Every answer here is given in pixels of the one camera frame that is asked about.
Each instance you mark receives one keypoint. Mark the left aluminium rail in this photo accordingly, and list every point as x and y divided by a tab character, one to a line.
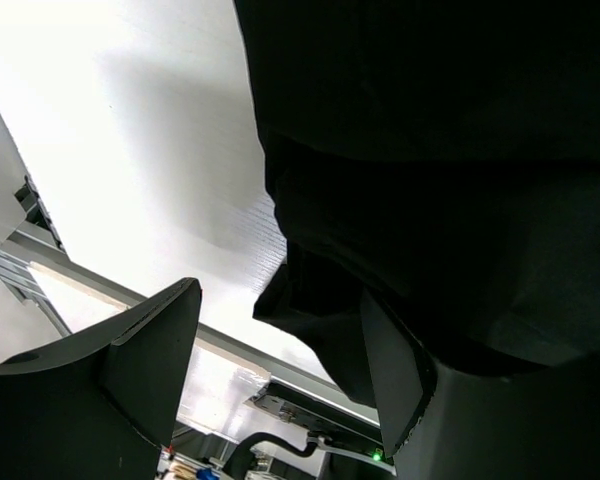
36	213

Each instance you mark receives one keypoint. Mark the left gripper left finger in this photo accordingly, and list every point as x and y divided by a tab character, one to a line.
101	403

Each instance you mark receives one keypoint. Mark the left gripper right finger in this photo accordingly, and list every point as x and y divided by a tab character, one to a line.
451	408

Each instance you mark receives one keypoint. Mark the front aluminium rail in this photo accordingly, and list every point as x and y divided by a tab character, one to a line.
279	354

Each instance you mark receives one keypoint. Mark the aluminium rail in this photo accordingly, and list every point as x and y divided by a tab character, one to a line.
36	213
279	354

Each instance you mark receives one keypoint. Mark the black trousers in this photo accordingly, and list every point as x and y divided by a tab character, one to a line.
444	153

